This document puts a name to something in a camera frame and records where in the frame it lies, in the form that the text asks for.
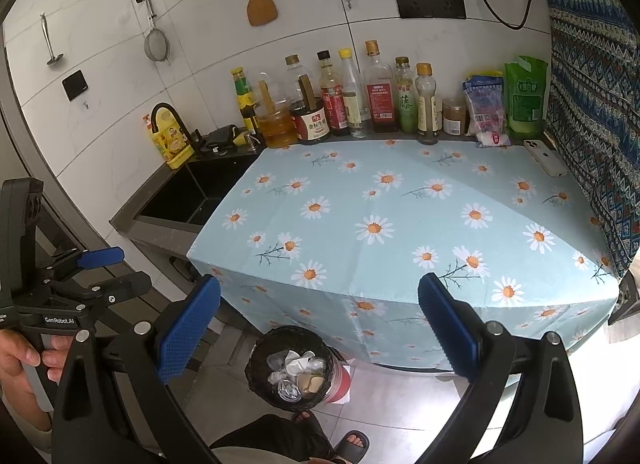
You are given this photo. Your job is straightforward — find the person's black trousers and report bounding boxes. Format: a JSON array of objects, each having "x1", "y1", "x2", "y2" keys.
[{"x1": 210, "y1": 414, "x2": 333, "y2": 464}]

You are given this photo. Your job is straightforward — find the clear bottle pale label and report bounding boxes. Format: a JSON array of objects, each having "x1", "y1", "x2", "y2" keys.
[{"x1": 337, "y1": 48, "x2": 363, "y2": 137}]

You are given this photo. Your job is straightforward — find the metal ladle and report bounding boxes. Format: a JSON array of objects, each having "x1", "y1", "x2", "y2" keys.
[{"x1": 40, "y1": 13, "x2": 63, "y2": 66}]

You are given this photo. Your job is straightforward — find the red plastic container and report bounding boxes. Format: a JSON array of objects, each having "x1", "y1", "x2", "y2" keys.
[{"x1": 325, "y1": 361, "x2": 353, "y2": 405}]

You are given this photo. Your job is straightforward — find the plain clear bottle yellow cap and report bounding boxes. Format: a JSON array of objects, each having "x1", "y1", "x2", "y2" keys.
[{"x1": 282, "y1": 54, "x2": 308, "y2": 105}]

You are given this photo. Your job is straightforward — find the dark bottle yellow green label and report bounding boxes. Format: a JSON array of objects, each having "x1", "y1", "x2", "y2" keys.
[{"x1": 230, "y1": 67, "x2": 258, "y2": 135}]

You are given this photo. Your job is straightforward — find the black sink caddy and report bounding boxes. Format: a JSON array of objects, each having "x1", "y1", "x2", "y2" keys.
[{"x1": 192, "y1": 125, "x2": 263, "y2": 157}]

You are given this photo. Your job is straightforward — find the small brown jar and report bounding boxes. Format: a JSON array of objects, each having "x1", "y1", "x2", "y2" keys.
[{"x1": 442, "y1": 98, "x2": 468, "y2": 136}]

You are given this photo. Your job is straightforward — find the olive bottle yellow cap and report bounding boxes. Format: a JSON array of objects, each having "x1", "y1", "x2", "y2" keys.
[{"x1": 415, "y1": 62, "x2": 443, "y2": 145}]

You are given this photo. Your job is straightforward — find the black-cap bottle red label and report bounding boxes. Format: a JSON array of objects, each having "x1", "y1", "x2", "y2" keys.
[{"x1": 316, "y1": 49, "x2": 351, "y2": 137}]

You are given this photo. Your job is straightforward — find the white smartphone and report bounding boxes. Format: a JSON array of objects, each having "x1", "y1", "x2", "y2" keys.
[{"x1": 523, "y1": 138, "x2": 568, "y2": 178}]

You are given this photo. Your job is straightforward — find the yellow dish soap bottle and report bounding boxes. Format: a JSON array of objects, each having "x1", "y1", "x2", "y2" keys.
[{"x1": 145, "y1": 113, "x2": 197, "y2": 170}]

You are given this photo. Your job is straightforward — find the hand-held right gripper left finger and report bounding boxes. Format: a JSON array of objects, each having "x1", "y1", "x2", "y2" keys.
[{"x1": 51, "y1": 274, "x2": 222, "y2": 464}]

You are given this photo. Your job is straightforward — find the blue white plastic bag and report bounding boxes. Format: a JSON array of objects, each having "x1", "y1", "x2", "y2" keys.
[{"x1": 462, "y1": 72, "x2": 513, "y2": 147}]

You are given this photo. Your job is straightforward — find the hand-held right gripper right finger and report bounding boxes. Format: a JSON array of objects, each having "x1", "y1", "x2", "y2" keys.
[{"x1": 417, "y1": 271, "x2": 586, "y2": 464}]

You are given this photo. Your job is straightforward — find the person's left forearm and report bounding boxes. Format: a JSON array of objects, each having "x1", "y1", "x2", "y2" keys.
[{"x1": 0, "y1": 409, "x2": 55, "y2": 451}]

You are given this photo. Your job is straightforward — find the large bottle red label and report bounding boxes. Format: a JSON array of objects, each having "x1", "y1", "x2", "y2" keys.
[{"x1": 361, "y1": 40, "x2": 400, "y2": 134}]

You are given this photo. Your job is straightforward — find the grey kitchen cabinet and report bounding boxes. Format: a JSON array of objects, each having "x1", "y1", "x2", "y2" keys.
[{"x1": 112, "y1": 224, "x2": 266, "y2": 345}]

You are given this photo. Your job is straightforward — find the person's right foot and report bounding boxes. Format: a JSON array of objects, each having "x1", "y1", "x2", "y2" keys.
[{"x1": 330, "y1": 430, "x2": 371, "y2": 464}]

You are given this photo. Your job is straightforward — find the blue daisy-print tablecloth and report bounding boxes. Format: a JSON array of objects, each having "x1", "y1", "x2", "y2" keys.
[{"x1": 186, "y1": 137, "x2": 621, "y2": 375}]

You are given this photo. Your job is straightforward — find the black mesh trash bin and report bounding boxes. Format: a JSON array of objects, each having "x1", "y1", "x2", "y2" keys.
[{"x1": 244, "y1": 325, "x2": 335, "y2": 412}]

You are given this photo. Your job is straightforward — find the black faucet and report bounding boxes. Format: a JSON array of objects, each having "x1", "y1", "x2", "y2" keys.
[{"x1": 150, "y1": 102, "x2": 197, "y2": 155}]

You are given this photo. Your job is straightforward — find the black wall socket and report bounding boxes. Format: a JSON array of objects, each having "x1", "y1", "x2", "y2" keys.
[
  {"x1": 394, "y1": 0, "x2": 432, "y2": 19},
  {"x1": 430, "y1": 0, "x2": 467, "y2": 20}
]

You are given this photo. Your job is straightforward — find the green plastic bag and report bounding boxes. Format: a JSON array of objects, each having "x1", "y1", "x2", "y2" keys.
[{"x1": 504, "y1": 55, "x2": 549, "y2": 140}]

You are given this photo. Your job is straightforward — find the blue patterned curtain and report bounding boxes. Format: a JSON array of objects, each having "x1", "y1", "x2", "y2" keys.
[{"x1": 537, "y1": 0, "x2": 640, "y2": 280}]

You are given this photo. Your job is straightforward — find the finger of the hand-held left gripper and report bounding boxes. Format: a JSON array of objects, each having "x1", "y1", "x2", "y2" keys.
[
  {"x1": 46, "y1": 271, "x2": 153, "y2": 313},
  {"x1": 51, "y1": 246, "x2": 126, "y2": 279}
]

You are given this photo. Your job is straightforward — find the dark jar red label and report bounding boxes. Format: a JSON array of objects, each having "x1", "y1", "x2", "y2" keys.
[{"x1": 289, "y1": 74, "x2": 332, "y2": 145}]

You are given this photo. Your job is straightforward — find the white tissue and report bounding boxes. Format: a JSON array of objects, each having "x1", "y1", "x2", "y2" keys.
[{"x1": 285, "y1": 350, "x2": 316, "y2": 377}]

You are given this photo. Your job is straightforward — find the metal mesh strainer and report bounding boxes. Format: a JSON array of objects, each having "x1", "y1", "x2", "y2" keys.
[{"x1": 144, "y1": 0, "x2": 172, "y2": 65}]

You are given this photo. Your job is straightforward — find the amber liquid jar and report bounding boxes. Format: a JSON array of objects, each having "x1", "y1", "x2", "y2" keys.
[{"x1": 255, "y1": 80, "x2": 299, "y2": 149}]

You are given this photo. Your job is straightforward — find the small black wall panel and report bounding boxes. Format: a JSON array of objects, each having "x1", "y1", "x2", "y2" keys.
[{"x1": 62, "y1": 70, "x2": 90, "y2": 100}]

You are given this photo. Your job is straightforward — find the person's beige shirt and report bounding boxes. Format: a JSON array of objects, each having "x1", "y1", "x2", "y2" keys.
[{"x1": 212, "y1": 445, "x2": 326, "y2": 464}]

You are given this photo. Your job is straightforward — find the clear plastic wrapper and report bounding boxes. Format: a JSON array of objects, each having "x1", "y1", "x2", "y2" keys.
[{"x1": 276, "y1": 376, "x2": 303, "y2": 401}]

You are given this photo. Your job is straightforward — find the person's left hand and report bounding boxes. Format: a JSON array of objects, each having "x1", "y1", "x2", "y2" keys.
[{"x1": 0, "y1": 331, "x2": 76, "y2": 429}]

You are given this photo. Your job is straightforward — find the black sink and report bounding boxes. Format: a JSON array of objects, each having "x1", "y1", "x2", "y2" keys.
[{"x1": 137, "y1": 154, "x2": 261, "y2": 227}]

